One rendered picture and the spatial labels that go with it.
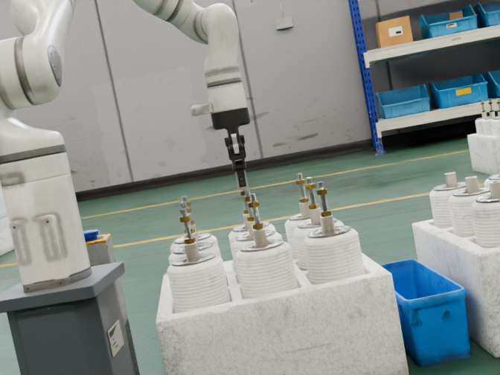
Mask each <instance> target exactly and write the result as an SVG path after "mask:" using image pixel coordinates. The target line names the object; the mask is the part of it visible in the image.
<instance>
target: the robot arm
mask: <svg viewBox="0 0 500 375"><path fill-rule="evenodd" d="M133 1H134V2H135V3H136V4H137V5H138V6H139V7H140V8H141V9H142V10H145V11H146V12H148V13H150V14H152V15H154V16H156V17H158V18H160V19H162V20H164V21H166V22H169V23H171V24H172V25H174V26H175V27H176V28H178V29H179V30H180V31H181V32H182V33H184V34H185V35H186V36H188V37H189V38H191V39H192V40H194V41H196V42H198V43H201V44H204V45H208V57H207V58H206V60H205V61H204V72H205V80H206V85H207V88H208V103H206V104H201V105H193V106H192V107H191V108H190V113H191V116H197V115H204V114H208V113H211V120H212V124H213V128H214V129H215V130H218V129H226V130H227V132H228V137H227V138H224V139H225V145H226V146H227V148H228V156H229V159H230V160H231V161H232V167H233V170H234V172H235V176H236V180H237V188H238V190H246V189H248V188H249V184H248V180H247V175H246V162H245V157H246V151H245V146H244V143H245V139H244V135H240V134H239V130H238V128H239V126H242V125H246V124H249V123H250V117H249V110H248V105H247V101H246V93H245V91H244V88H243V84H242V80H241V75H240V67H239V64H238V52H239V26H238V22H237V17H236V16H235V14H234V11H233V10H232V9H231V8H230V7H229V6H228V5H226V4H221V3H219V4H213V5H211V6H209V7H207V8H203V7H200V6H199V5H197V4H195V3H194V2H193V0H133ZM74 8H75V0H12V1H11V4H10V15H11V18H12V20H13V23H14V25H15V26H16V28H17V29H18V31H19V32H20V33H21V34H22V35H23V36H21V37H16V38H12V39H5V40H1V41H0V182H1V189H2V192H3V196H4V202H5V205H6V209H7V215H8V219H9V223H10V233H11V236H12V240H13V246H14V249H15V253H16V259H17V263H18V267H19V273H20V276H21V280H22V286H23V290H24V292H33V291H38V290H44V289H52V288H57V287H61V286H68V285H69V284H71V283H74V282H77V281H81V280H82V279H85V278H87V277H89V276H90V275H92V268H91V265H90V261H89V254H88V251H87V247H86V241H85V237H84V233H83V227H82V223H81V219H80V213H79V209H78V205H77V199H76V195H75V191H74V185H73V181H72V177H71V170H70V167H69V163H68V156H67V152H65V151H66V148H65V142H64V139H63V136H62V135H61V134H60V133H59V132H56V131H51V130H46V129H37V128H34V127H32V126H28V125H27V124H24V123H22V122H21V121H20V120H19V119H18V117H17V114H16V111H15V109H22V108H26V107H30V106H38V105H41V104H44V103H48V102H50V101H52V100H54V99H55V98H56V97H57V95H58V94H59V93H60V89H61V86H62V82H63V66H64V56H65V43H66V39H67V36H68V29H69V27H70V24H71V20H72V17H73V13H74ZM240 159H242V160H240ZM236 160H239V161H236Z"/></svg>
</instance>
